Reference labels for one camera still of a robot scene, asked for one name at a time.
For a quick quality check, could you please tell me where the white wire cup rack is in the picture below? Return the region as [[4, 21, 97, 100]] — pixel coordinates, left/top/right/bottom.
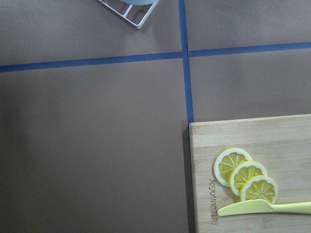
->
[[97, 0, 159, 30]]

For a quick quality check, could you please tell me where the yellow plastic knife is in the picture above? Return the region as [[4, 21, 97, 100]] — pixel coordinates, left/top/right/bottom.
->
[[217, 199, 311, 216]]

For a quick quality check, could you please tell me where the lemon slice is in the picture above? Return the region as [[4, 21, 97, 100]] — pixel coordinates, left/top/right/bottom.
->
[[240, 175, 279, 204], [213, 148, 253, 187], [228, 161, 268, 196]]

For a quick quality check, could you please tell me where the light blue cup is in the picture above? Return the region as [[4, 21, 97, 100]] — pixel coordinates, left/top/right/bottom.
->
[[120, 0, 157, 5]]

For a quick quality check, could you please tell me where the bamboo cutting board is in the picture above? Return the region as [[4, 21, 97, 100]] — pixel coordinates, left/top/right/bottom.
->
[[190, 115, 311, 233]]

